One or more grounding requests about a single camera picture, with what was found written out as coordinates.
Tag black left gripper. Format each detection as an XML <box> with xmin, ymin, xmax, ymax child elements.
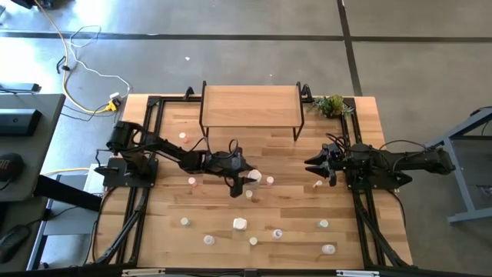
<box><xmin>203</xmin><ymin>149</ymin><xmax>258</xmax><ymax>199</ymax></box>

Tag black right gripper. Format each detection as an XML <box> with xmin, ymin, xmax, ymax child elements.
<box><xmin>304</xmin><ymin>142</ymin><xmax>349</xmax><ymax>189</ymax></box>

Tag green potted plant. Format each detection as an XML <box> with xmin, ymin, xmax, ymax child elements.
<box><xmin>307</xmin><ymin>94</ymin><xmax>354</xmax><ymax>119</ymax></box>

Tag grey metal cabinet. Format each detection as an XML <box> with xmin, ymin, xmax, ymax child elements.
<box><xmin>26</xmin><ymin>163</ymin><xmax>107</xmax><ymax>270</ymax></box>

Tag black desk beam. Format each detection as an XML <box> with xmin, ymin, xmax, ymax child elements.
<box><xmin>33</xmin><ymin>175</ymin><xmax>104</xmax><ymax>212</ymax></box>

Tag grey desk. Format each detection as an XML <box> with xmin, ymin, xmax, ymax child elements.
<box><xmin>0</xmin><ymin>93</ymin><xmax>66</xmax><ymax>203</ymax></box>

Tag black box device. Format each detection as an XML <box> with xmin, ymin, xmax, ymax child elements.
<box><xmin>0</xmin><ymin>108</ymin><xmax>42</xmax><ymax>136</ymax></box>

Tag black round device red logo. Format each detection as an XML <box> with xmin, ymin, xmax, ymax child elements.
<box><xmin>0</xmin><ymin>152</ymin><xmax>25</xmax><ymax>182</ymax></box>

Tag black computer mouse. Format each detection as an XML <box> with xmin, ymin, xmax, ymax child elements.
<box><xmin>0</xmin><ymin>225</ymin><xmax>32</xmax><ymax>264</ymax></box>

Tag flat black device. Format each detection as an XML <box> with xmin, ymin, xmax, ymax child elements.
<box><xmin>0</xmin><ymin>82</ymin><xmax>42</xmax><ymax>94</ymax></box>

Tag wooden shelf black metal frame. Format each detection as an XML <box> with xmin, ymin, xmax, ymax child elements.
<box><xmin>198</xmin><ymin>80</ymin><xmax>306</xmax><ymax>142</ymax></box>

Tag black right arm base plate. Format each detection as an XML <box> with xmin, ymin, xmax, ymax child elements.
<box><xmin>347</xmin><ymin>171</ymin><xmax>413</xmax><ymax>192</ymax></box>

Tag white bracket strip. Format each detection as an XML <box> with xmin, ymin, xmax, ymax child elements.
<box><xmin>336</xmin><ymin>269</ymin><xmax>380</xmax><ymax>277</ymax></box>
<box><xmin>121</xmin><ymin>269</ymin><xmax>166</xmax><ymax>277</ymax></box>

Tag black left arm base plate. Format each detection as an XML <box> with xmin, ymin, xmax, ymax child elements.
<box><xmin>95</xmin><ymin>155</ymin><xmax>159</xmax><ymax>189</ymax></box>

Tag blue-grey metal table frame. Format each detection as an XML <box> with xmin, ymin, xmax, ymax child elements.
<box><xmin>422</xmin><ymin>106</ymin><xmax>492</xmax><ymax>225</ymax></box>

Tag white floor cable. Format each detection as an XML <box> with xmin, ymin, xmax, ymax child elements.
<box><xmin>68</xmin><ymin>25</ymin><xmax>131</xmax><ymax>100</ymax></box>

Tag black floor cable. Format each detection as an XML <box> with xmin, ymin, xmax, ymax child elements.
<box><xmin>56</xmin><ymin>55</ymin><xmax>72</xmax><ymax>75</ymax></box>

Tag yellow floor cable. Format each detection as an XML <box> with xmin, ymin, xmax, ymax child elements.
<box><xmin>33</xmin><ymin>0</ymin><xmax>111</xmax><ymax>115</ymax></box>

